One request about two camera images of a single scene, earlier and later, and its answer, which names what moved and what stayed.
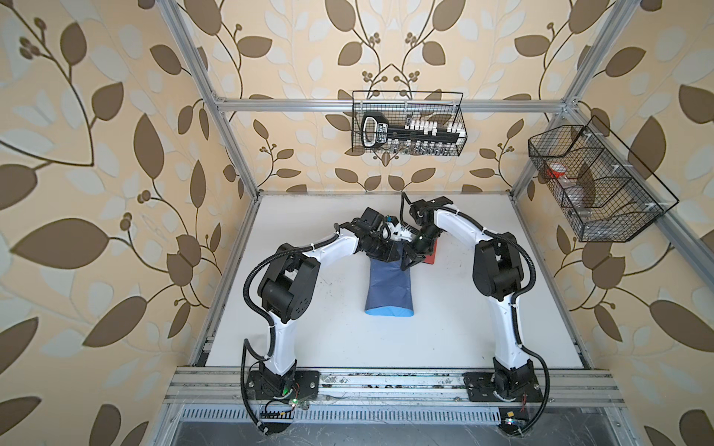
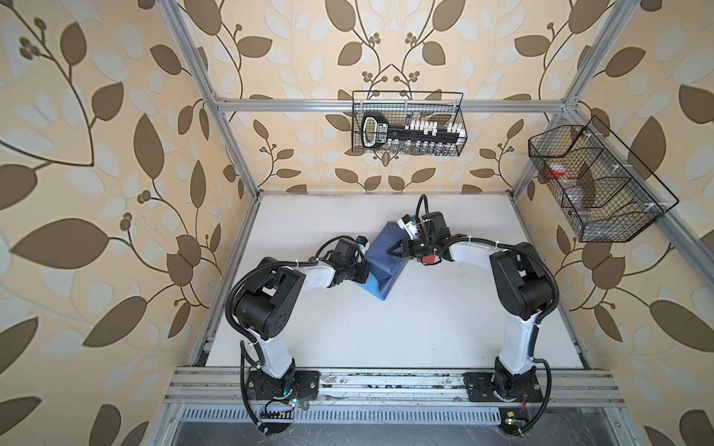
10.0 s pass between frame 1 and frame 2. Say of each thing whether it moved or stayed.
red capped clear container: stayed
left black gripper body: moved
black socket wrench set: stayed
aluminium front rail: stayed
